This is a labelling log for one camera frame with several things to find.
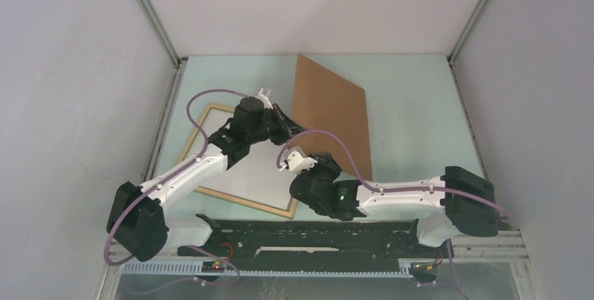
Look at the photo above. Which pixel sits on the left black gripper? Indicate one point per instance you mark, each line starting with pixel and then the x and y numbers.
pixel 286 127

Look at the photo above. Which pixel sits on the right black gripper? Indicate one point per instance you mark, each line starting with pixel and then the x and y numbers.
pixel 325 161

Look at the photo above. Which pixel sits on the wooden picture frame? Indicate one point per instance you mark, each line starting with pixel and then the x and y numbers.
pixel 212 118

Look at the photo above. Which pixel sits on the brown cardboard backing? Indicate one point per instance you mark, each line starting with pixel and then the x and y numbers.
pixel 336 108

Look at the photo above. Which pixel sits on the landscape photo print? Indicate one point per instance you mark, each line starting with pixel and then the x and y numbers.
pixel 255 182

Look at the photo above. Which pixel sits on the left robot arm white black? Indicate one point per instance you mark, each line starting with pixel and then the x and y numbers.
pixel 138 218

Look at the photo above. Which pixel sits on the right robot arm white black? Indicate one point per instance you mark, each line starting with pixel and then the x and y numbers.
pixel 455 203

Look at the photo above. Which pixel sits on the aluminium base extrusion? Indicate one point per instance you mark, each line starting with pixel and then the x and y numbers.
pixel 507 246

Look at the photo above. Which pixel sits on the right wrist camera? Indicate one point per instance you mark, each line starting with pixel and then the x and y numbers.
pixel 294 160

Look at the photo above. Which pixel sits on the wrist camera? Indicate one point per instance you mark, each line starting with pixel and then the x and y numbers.
pixel 294 160
pixel 263 95

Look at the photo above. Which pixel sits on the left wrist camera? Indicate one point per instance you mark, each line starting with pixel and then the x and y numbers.
pixel 263 95

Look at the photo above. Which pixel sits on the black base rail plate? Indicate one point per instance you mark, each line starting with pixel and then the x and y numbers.
pixel 227 230

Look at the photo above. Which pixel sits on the grey cable duct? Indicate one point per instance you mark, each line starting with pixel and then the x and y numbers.
pixel 197 268

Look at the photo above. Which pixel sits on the left aluminium corner post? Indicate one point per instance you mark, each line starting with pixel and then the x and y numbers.
pixel 159 30

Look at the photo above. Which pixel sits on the aluminium corner post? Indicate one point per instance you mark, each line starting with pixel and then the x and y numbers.
pixel 467 30
pixel 159 30

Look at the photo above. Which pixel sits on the right aluminium corner post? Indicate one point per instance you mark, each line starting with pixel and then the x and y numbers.
pixel 467 30

